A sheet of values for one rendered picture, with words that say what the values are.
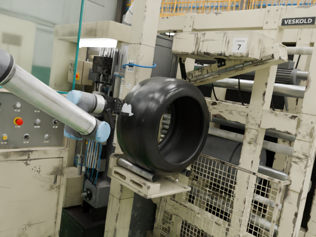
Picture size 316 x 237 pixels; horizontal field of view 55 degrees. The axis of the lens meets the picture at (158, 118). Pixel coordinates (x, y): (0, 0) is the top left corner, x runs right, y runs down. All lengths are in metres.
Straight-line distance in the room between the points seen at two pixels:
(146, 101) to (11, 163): 0.92
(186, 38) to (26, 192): 1.42
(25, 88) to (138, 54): 1.04
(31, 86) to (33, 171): 1.10
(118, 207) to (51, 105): 1.17
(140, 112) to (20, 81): 0.73
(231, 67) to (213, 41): 0.20
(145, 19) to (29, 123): 0.98
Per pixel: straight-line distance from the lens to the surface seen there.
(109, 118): 1.54
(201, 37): 1.98
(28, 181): 2.13
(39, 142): 2.13
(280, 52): 1.84
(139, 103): 1.64
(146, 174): 1.77
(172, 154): 2.06
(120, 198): 2.13
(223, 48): 1.86
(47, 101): 1.13
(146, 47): 2.01
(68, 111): 1.20
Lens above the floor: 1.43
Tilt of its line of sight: 7 degrees down
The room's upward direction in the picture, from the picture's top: 8 degrees clockwise
